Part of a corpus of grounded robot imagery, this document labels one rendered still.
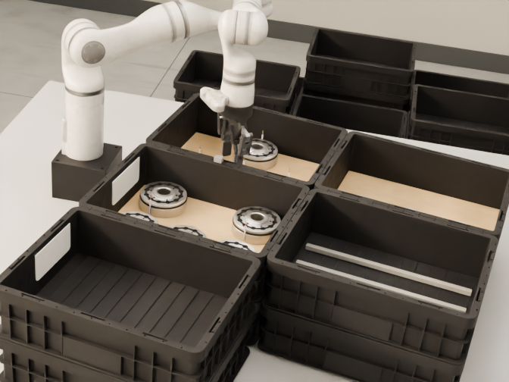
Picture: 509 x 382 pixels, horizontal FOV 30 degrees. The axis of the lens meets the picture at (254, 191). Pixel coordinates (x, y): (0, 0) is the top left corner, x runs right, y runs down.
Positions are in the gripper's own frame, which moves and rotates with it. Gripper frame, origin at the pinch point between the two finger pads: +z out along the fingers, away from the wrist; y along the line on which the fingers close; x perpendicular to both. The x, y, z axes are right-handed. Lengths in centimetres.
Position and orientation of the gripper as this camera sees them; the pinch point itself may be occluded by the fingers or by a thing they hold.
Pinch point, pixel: (232, 155)
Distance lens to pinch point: 217.4
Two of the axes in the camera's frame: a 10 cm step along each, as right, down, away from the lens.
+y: -4.5, -5.0, 7.4
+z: -0.8, 8.5, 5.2
